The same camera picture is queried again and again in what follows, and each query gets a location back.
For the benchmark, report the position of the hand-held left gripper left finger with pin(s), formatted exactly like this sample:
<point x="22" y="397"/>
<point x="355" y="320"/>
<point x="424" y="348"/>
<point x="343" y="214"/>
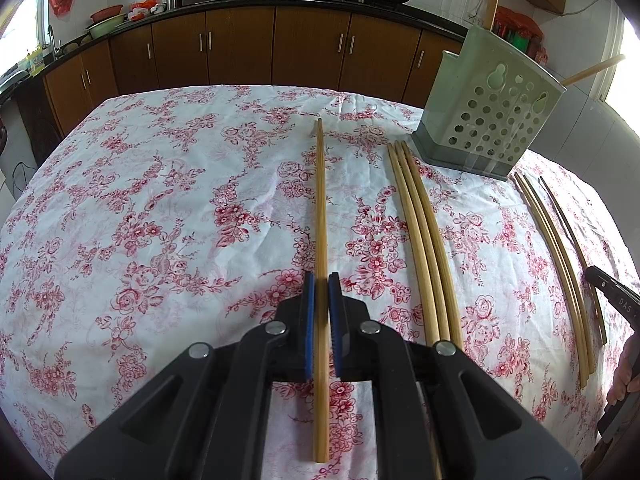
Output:
<point x="309" y="320"/>

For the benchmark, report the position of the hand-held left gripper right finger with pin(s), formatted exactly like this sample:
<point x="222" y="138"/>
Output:
<point x="336" y="320"/>

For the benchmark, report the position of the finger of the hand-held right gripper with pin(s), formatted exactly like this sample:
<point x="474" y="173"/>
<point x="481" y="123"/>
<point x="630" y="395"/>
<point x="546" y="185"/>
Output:
<point x="602" y="285"/>

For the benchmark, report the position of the green perforated chopstick holder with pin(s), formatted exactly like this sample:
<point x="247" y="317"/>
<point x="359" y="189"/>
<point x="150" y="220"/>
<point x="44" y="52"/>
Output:
<point x="480" y="85"/>

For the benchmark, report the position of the person's right hand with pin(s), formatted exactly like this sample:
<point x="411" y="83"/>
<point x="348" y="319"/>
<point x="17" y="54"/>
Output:
<point x="625" y="375"/>

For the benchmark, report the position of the red floral white tablecloth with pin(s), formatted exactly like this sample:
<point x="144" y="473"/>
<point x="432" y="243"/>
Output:
<point x="175" y="220"/>

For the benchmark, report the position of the bright window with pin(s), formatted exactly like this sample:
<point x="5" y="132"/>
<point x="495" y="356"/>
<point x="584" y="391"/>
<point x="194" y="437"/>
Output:
<point x="25" y="25"/>
<point x="627" y="60"/>

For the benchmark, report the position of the brown kitchen base cabinets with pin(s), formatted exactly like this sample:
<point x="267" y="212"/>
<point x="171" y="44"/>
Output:
<point x="240" y="45"/>

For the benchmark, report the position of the black kitchen countertop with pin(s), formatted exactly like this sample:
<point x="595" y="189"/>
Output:
<point x="150" y="12"/>

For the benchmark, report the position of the red and white plastic bag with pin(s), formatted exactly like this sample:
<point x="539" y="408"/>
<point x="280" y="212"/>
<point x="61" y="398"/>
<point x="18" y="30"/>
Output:
<point x="146" y="7"/>

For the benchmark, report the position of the green basin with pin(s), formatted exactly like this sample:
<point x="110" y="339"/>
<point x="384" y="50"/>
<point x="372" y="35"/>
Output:
<point x="105" y="27"/>

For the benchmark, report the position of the red basin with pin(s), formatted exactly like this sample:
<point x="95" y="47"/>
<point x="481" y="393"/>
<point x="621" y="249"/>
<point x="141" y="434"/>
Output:
<point x="106" y="11"/>

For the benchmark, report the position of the yellow dish soap bottle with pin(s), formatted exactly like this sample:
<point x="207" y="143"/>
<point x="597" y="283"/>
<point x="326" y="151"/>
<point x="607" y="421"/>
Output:
<point x="36" y="62"/>

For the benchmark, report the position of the metal faucet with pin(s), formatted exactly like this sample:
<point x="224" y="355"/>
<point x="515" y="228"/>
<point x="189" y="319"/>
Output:
<point x="52" y="40"/>

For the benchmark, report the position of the silver pan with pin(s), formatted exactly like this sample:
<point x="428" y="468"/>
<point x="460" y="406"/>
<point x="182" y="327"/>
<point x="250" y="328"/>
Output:
<point x="12" y="80"/>

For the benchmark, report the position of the white wall outlet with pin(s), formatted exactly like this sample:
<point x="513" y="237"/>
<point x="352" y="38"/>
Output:
<point x="477" y="21"/>

